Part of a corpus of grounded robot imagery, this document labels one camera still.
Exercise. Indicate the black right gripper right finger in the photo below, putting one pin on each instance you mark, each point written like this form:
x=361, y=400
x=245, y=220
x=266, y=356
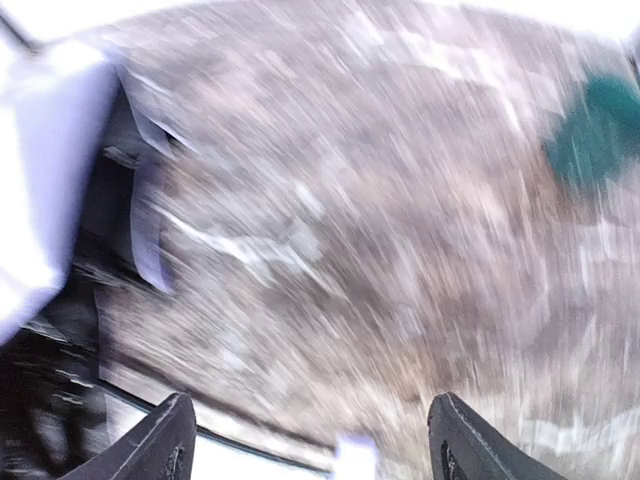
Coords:
x=463, y=445

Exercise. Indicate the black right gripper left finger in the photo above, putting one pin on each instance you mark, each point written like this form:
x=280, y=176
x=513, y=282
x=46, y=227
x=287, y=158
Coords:
x=160, y=446

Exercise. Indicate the lavender and black folding umbrella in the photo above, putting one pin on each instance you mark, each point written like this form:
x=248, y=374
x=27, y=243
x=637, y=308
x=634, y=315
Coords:
x=80, y=165

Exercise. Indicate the dark green ceramic mug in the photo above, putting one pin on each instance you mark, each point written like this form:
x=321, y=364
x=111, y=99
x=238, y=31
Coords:
x=599, y=136

